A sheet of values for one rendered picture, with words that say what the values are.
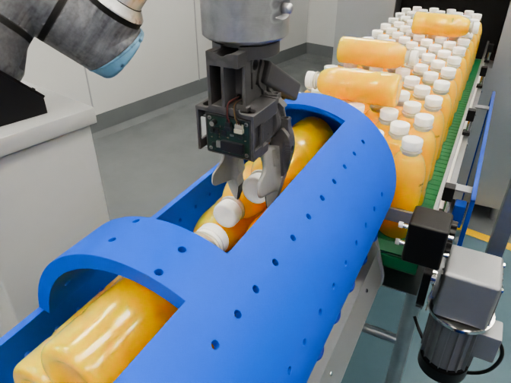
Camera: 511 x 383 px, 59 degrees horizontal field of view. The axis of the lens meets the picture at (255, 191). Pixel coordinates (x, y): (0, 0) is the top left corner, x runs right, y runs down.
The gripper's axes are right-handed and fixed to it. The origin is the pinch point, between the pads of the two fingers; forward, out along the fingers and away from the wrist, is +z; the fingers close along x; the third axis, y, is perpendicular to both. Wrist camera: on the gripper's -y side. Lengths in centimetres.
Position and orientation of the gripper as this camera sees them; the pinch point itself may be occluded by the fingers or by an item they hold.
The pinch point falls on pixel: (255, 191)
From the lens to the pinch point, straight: 59.0
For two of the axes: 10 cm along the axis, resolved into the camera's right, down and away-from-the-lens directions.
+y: -4.6, 4.7, -7.5
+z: 0.0, 8.5, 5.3
